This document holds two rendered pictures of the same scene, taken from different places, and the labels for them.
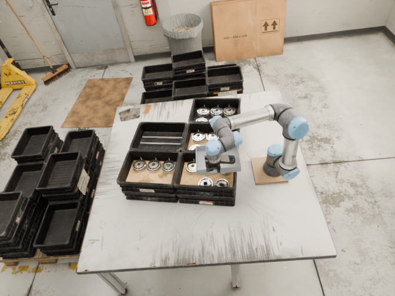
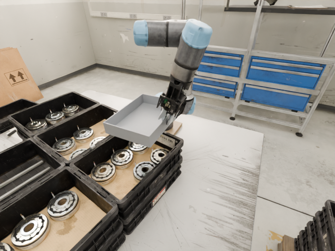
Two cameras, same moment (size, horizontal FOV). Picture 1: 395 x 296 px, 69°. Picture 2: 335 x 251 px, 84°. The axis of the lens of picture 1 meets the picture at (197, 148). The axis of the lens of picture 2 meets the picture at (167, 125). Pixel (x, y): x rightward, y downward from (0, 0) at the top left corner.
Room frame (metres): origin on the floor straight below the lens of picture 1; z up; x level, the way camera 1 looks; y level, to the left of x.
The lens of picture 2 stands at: (0.85, 0.46, 1.48)
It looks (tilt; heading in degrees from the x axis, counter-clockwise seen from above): 36 degrees down; 290
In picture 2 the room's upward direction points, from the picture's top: straight up
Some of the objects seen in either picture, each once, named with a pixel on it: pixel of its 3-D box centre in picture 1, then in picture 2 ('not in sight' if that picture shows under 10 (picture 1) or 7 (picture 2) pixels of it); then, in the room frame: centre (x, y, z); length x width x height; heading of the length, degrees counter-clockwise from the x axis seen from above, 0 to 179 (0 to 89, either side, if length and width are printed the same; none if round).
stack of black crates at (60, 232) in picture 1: (63, 228); not in sight; (1.34, 1.28, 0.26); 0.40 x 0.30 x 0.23; 174
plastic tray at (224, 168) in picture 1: (217, 158); (145, 116); (1.16, -0.11, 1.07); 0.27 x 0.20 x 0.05; 84
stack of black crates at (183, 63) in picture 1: (190, 74); not in sight; (3.16, -0.07, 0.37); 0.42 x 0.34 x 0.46; 84
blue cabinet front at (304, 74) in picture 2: not in sight; (277, 84); (0.35, -1.91, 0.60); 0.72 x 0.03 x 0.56; 174
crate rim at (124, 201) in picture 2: (206, 170); (131, 153); (1.20, -0.03, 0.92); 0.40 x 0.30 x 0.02; 74
